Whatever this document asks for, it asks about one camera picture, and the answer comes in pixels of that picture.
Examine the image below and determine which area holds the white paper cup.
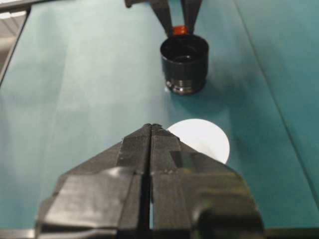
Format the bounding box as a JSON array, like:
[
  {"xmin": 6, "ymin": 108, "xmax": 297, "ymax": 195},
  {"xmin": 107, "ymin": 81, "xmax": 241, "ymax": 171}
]
[{"xmin": 166, "ymin": 119, "xmax": 230, "ymax": 165}]

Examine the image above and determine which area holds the black cup holder red handle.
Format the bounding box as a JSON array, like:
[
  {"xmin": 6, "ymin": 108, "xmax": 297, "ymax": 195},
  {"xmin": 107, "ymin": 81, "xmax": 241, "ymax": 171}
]
[{"xmin": 159, "ymin": 24, "xmax": 209, "ymax": 97}]

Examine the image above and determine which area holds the blue-green table cloth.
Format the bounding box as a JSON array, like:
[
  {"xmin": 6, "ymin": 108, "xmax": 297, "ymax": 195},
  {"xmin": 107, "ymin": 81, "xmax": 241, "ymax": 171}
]
[{"xmin": 0, "ymin": 0, "xmax": 319, "ymax": 231}]

